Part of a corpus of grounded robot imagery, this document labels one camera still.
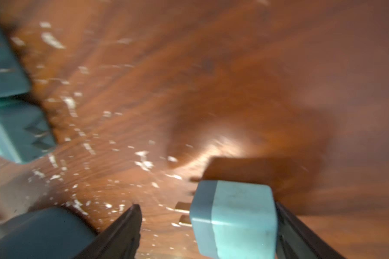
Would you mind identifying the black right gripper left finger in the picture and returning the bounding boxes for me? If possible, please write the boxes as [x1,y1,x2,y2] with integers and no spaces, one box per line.
[75,204,142,259]

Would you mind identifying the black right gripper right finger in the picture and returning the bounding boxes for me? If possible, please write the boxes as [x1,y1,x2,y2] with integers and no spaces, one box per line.
[276,202,344,259]

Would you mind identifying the teal plug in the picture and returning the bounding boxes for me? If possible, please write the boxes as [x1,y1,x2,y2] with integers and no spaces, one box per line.
[0,98,57,164]
[175,180,278,259]
[0,29,32,98]

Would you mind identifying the dark teal storage box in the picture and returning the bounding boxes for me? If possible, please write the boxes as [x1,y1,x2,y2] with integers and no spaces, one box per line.
[0,207,97,259]

